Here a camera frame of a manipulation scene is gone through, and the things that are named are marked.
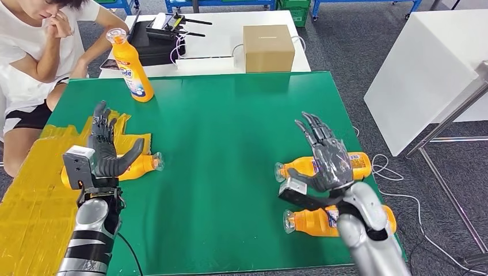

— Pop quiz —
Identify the green plastic crate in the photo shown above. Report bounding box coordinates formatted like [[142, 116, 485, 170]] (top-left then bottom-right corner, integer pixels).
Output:
[[278, 0, 312, 28]]

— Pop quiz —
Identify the person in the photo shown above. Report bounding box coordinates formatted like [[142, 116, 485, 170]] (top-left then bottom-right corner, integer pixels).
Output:
[[0, 0, 131, 178]]

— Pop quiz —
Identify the white cable by case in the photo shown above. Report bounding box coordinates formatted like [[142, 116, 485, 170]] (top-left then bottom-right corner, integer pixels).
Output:
[[169, 33, 188, 65]]

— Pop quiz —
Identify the blue metal rack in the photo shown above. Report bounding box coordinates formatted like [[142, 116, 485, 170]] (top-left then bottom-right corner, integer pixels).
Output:
[[312, 0, 423, 21], [166, 0, 278, 14], [95, 0, 140, 16]]

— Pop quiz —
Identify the black remote controller with antennas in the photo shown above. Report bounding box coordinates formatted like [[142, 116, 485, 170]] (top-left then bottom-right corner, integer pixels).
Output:
[[146, 12, 213, 41]]

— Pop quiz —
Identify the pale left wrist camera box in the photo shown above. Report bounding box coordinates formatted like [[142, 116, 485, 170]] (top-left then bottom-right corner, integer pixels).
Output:
[[62, 145, 96, 190]]

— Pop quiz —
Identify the person's right hand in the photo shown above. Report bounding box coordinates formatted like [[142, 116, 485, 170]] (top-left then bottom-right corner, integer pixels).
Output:
[[45, 10, 74, 39]]

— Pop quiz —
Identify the large white table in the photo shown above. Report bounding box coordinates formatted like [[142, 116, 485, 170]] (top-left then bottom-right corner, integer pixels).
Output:
[[364, 8, 488, 157]]

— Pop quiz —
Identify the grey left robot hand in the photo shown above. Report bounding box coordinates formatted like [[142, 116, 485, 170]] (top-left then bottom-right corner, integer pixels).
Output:
[[86, 100, 146, 179]]

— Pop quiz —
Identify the grey metal table frame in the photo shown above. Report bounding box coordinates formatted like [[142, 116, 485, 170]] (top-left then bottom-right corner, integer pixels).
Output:
[[405, 59, 488, 267]]

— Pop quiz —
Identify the black carrying case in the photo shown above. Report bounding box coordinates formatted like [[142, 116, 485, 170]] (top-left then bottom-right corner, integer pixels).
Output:
[[128, 21, 187, 67]]

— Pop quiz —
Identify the yellow taped cardboard sheet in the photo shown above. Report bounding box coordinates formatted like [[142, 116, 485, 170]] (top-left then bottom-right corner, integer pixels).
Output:
[[0, 110, 153, 276]]

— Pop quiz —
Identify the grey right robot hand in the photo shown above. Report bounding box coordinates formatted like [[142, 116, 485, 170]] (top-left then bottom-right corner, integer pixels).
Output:
[[288, 111, 354, 193]]

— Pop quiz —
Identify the green table board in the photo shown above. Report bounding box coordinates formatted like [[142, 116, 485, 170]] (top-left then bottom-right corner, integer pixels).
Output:
[[47, 71, 407, 276]]

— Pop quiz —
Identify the brown cardboard box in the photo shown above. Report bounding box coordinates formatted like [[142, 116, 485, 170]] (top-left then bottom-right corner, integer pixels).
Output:
[[242, 25, 296, 74]]

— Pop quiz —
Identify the orange detergent bottle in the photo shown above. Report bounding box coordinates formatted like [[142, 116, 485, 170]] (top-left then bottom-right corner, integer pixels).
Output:
[[105, 28, 155, 103], [274, 152, 372, 183], [283, 205, 397, 237], [60, 152, 165, 190]]

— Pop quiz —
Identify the white floor cable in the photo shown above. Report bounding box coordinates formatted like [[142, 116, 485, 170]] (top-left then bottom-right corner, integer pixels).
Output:
[[351, 125, 488, 276]]

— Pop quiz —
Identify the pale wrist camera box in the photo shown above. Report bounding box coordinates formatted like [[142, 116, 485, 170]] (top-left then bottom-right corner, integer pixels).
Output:
[[278, 177, 340, 211], [62, 145, 96, 190]]

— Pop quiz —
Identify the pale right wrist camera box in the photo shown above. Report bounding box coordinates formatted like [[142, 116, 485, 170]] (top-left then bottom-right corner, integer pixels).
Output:
[[278, 177, 340, 211]]

